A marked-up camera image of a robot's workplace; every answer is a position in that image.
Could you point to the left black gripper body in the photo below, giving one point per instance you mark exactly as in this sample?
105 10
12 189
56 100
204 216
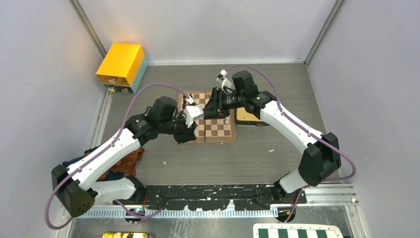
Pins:
179 127

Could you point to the yellow teal drawer box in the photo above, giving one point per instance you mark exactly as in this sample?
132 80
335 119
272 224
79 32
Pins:
123 68

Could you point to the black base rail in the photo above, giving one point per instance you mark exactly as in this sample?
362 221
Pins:
245 197

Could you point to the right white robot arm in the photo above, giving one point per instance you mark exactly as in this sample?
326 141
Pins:
320 158

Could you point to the dark blue cloth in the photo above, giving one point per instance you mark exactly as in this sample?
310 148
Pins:
73 161

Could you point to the orange cloth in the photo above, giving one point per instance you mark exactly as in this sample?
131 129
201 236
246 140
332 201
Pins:
125 166

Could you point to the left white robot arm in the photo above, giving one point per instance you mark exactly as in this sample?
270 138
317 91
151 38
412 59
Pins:
77 186

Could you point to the green white checkered board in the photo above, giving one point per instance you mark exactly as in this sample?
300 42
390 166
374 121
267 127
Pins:
277 230

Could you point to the gold tin tray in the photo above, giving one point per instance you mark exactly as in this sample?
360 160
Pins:
243 118

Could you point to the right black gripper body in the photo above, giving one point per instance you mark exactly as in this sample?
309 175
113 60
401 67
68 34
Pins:
232 101

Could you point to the gold tin front edge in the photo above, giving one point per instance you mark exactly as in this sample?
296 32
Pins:
125 235

